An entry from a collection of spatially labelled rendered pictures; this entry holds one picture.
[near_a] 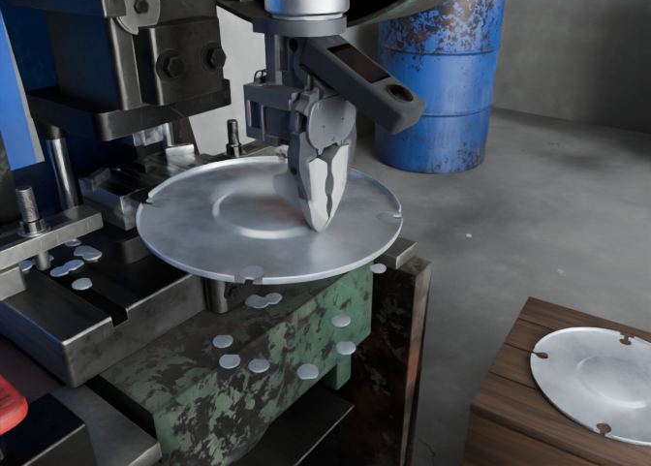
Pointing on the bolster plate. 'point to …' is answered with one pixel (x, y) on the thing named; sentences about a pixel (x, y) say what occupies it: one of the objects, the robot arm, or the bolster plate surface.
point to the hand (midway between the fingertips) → (325, 221)
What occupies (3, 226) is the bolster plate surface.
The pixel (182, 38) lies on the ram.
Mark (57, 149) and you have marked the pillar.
